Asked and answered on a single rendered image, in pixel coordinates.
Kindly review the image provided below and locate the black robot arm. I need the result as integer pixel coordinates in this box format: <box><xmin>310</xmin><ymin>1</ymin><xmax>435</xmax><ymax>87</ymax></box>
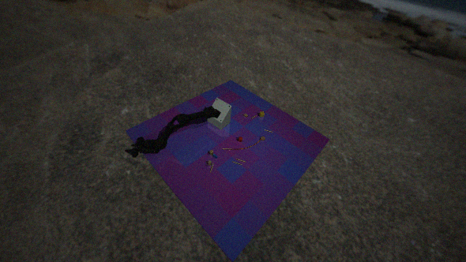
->
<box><xmin>137</xmin><ymin>106</ymin><xmax>221</xmax><ymax>154</ymax></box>

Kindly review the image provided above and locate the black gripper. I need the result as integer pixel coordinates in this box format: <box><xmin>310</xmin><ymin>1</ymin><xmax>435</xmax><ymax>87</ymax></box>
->
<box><xmin>125</xmin><ymin>144</ymin><xmax>148</xmax><ymax>157</ymax></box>

